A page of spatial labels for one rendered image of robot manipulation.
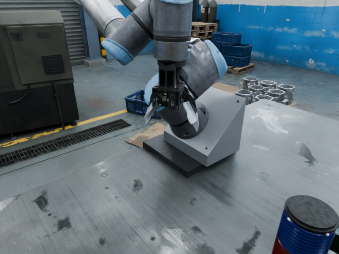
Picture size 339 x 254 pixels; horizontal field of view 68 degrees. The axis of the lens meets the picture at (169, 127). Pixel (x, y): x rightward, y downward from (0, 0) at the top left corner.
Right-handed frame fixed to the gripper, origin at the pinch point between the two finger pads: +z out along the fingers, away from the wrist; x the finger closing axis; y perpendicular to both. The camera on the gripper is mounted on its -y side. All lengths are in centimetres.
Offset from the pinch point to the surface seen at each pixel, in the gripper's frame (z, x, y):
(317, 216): -10.5, 27.7, 38.0
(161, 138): 28, -16, -42
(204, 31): 36, -83, -645
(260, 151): 30, 32, -47
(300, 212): -10.4, 25.9, 38.0
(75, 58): 98, -376, -489
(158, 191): 31.6, -6.5, -7.2
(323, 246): -7.6, 28.7, 39.7
